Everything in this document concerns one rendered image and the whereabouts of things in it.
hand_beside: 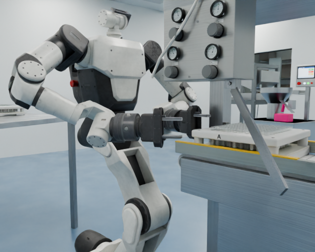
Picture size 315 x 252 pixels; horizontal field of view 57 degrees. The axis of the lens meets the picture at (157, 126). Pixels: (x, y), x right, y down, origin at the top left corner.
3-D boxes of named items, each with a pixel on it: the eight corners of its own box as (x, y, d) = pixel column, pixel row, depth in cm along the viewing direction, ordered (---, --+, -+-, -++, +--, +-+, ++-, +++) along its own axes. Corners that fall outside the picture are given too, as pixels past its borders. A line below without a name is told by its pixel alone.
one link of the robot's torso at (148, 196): (130, 242, 113) (85, 142, 129) (161, 227, 125) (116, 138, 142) (151, 228, 103) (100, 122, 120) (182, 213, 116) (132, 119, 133)
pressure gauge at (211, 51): (204, 60, 70) (204, 44, 70) (207, 60, 71) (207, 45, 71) (217, 59, 68) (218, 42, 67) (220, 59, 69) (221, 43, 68)
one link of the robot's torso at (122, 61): (55, 112, 129) (52, 30, 125) (116, 109, 153) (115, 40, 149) (93, 116, 108) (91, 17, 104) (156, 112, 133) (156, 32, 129)
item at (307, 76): (292, 119, 339) (295, 65, 332) (297, 119, 345) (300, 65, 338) (312, 121, 320) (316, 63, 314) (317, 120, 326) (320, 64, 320)
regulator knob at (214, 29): (205, 38, 68) (206, 18, 68) (211, 39, 70) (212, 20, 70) (218, 36, 66) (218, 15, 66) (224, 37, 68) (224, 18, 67)
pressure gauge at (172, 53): (166, 61, 79) (166, 46, 79) (170, 61, 80) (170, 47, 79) (177, 59, 76) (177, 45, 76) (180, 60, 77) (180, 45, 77)
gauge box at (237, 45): (163, 81, 82) (163, 7, 80) (186, 82, 90) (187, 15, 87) (232, 78, 67) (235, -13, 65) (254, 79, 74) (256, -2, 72)
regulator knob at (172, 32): (167, 41, 77) (167, 23, 76) (173, 42, 78) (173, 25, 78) (177, 39, 74) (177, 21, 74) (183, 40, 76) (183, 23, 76)
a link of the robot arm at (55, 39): (30, 54, 105) (50, 40, 115) (49, 73, 108) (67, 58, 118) (48, 36, 98) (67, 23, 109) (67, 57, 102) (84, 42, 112)
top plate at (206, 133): (310, 136, 84) (311, 129, 84) (276, 147, 67) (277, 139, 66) (234, 129, 101) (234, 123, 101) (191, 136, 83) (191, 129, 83)
